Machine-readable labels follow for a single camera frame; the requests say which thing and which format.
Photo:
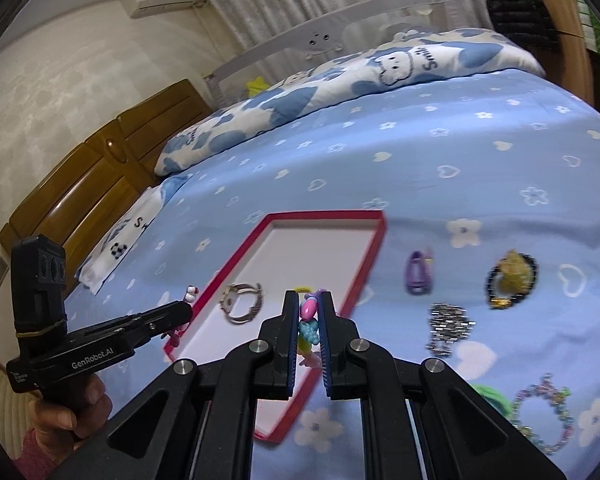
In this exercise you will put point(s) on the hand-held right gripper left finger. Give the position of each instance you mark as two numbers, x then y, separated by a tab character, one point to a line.
292	347

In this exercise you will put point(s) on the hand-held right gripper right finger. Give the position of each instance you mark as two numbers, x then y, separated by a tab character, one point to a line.
326	347

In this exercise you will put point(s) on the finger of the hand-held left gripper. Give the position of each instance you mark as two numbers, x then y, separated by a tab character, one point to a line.
167	315
147	340

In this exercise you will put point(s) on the pink hair clip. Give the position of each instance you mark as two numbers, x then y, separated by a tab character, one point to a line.
191	294

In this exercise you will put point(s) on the rose gold wristwatch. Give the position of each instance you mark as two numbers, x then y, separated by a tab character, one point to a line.
228	296

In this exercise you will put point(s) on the red-rimmed white tray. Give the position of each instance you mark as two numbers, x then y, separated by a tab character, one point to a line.
290	250

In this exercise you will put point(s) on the purple bow hair clip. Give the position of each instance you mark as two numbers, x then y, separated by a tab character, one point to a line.
417	272

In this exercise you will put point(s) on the yellow claw hair clip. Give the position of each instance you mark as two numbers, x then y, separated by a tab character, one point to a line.
512	267

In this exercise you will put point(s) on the person's left forearm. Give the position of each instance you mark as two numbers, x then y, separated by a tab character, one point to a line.
37	460

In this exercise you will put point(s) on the person's left hand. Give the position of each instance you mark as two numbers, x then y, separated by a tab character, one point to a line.
92	405

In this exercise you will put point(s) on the white printed pillow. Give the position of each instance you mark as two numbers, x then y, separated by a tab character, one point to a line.
125	232

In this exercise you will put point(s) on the wooden headboard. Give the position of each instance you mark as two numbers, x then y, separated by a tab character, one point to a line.
80	185

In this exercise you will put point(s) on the blue flower printed bed sheet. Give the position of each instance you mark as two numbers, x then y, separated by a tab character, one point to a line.
430	185

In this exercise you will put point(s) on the yellow star toy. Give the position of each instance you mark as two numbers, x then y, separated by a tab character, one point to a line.
257	86

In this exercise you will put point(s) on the blue white cartoon pillow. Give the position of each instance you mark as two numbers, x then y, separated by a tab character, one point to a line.
330	95

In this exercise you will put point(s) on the grey patterned curtain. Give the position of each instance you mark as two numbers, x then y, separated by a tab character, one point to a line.
290	10

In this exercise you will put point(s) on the wooden wardrobe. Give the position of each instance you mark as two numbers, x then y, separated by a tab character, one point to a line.
575	60

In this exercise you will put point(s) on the black puffer jacket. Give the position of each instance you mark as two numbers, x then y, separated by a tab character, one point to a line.
517	5

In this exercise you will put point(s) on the grey bed guard rail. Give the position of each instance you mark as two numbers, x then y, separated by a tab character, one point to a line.
320	40

